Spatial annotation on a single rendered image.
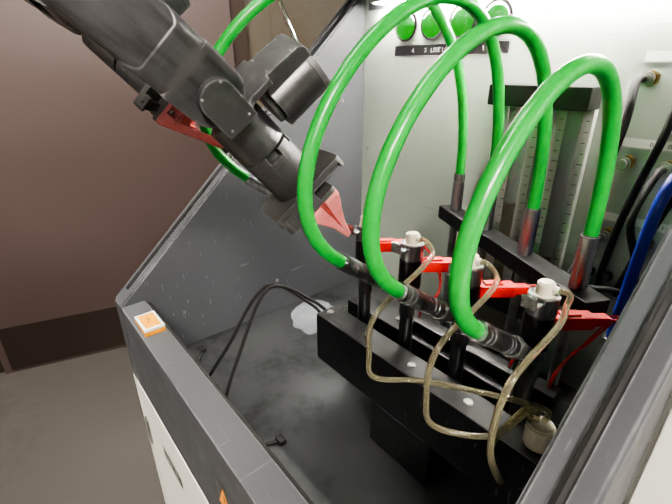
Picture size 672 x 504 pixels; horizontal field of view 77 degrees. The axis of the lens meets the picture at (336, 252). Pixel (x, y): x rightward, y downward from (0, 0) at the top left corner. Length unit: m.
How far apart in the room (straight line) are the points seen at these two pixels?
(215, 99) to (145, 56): 0.06
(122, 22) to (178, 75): 0.05
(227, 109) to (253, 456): 0.34
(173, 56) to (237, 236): 0.49
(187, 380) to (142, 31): 0.40
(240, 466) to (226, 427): 0.06
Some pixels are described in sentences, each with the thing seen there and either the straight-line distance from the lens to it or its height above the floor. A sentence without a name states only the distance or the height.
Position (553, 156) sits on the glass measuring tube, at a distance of 0.70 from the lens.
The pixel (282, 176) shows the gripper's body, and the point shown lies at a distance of 0.46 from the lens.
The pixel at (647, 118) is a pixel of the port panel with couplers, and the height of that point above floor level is 1.25.
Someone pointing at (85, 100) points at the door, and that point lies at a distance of 2.07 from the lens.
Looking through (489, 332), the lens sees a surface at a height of 1.13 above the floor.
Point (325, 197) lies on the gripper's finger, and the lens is 0.48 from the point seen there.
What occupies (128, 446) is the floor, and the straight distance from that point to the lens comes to 1.92.
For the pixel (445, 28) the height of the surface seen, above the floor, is 1.36.
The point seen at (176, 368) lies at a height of 0.95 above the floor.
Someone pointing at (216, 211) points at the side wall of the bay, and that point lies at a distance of 0.79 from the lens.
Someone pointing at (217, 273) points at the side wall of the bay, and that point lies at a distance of 0.82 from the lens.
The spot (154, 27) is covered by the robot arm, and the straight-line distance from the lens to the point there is 0.37.
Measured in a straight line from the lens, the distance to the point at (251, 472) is 0.47.
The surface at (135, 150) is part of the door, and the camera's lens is 2.09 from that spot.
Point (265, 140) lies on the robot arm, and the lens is 0.45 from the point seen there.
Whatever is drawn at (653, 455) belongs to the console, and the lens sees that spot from 0.44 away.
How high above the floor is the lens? 1.31
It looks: 24 degrees down
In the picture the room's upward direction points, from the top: straight up
